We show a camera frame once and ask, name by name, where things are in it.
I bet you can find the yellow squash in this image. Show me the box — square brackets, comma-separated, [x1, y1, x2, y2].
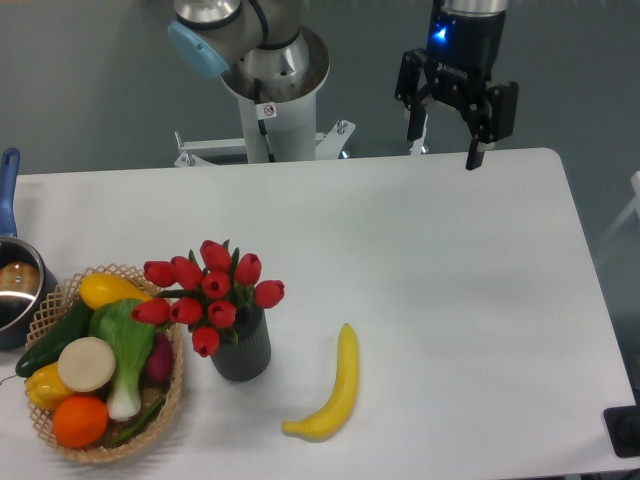
[79, 273, 152, 310]

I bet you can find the round beige bun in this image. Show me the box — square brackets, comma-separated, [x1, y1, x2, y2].
[57, 337, 116, 393]

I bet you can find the woven wicker basket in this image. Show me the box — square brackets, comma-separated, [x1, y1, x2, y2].
[26, 263, 184, 464]

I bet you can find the white frame at right edge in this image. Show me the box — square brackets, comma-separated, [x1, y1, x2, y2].
[595, 171, 639, 264]

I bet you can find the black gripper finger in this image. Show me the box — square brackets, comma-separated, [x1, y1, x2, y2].
[394, 48, 434, 142]
[464, 81, 519, 171]

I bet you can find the black device at table edge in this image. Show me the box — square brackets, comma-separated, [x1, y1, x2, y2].
[603, 405, 639, 458]

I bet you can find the orange fruit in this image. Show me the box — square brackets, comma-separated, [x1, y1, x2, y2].
[53, 395, 109, 448]

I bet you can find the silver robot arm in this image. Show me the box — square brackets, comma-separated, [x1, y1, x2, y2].
[167, 1, 519, 170]

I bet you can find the green cucumber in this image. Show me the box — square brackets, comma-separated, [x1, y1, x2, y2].
[15, 299, 93, 378]

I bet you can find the dark grey ribbed vase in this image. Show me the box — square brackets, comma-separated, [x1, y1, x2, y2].
[211, 306, 271, 382]

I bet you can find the yellow bell pepper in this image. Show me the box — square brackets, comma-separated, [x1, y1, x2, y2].
[25, 362, 75, 411]

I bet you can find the purple red radish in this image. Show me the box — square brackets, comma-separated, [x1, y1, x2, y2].
[144, 333, 174, 382]

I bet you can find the blue handled saucepan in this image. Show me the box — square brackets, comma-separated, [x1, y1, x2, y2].
[1, 147, 57, 351]

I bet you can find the red tulip bouquet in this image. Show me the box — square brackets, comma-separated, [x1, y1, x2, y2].
[131, 240, 285, 357]

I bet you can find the green bok choy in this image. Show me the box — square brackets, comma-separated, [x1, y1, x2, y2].
[89, 299, 155, 421]

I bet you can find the green bean pod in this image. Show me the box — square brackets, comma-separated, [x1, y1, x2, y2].
[107, 397, 166, 448]

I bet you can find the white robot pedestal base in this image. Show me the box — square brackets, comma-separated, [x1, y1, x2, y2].
[174, 93, 356, 167]

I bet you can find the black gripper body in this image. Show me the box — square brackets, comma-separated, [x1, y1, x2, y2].
[422, 8, 506, 119]

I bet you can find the yellow banana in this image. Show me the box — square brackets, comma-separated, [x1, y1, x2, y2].
[281, 323, 360, 442]

